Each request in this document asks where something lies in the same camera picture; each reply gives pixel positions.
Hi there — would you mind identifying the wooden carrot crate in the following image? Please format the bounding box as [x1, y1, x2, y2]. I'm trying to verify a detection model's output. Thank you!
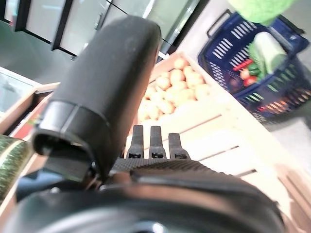
[0, 82, 61, 139]

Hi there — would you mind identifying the blue plastic shopping basket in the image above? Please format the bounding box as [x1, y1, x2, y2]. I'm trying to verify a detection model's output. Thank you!
[198, 9, 311, 124]

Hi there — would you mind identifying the red carrot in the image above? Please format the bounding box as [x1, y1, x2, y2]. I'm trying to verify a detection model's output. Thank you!
[233, 59, 255, 71]

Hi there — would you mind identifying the black framed glass partition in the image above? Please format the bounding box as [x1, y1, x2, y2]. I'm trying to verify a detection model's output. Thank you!
[0, 0, 202, 58]

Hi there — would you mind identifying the wooden potato crate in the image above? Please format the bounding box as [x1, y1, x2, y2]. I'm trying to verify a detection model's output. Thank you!
[136, 51, 234, 127]

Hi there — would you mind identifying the wooden cabbage crate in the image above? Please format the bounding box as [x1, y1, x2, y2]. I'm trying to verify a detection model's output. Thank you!
[121, 106, 311, 233]

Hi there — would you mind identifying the green white napa cabbage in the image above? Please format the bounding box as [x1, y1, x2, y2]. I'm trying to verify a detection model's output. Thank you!
[228, 0, 296, 27]
[247, 31, 288, 76]

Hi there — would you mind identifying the long white desk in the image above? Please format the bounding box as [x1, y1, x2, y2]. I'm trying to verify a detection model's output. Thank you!
[0, 67, 43, 114]

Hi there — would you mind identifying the tall green striped pumpkin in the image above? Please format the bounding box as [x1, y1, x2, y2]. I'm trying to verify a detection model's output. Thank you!
[0, 135, 30, 200]

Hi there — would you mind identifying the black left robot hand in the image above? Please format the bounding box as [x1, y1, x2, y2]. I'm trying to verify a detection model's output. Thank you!
[3, 16, 285, 233]

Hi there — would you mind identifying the wooden pumpkin crate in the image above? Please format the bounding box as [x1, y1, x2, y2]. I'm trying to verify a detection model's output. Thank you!
[0, 131, 49, 219]

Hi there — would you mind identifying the small green bell pepper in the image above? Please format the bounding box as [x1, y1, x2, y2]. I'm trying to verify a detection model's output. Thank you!
[247, 63, 262, 76]

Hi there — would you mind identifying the red tomato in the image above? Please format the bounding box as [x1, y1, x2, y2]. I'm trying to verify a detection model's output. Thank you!
[243, 75, 258, 87]

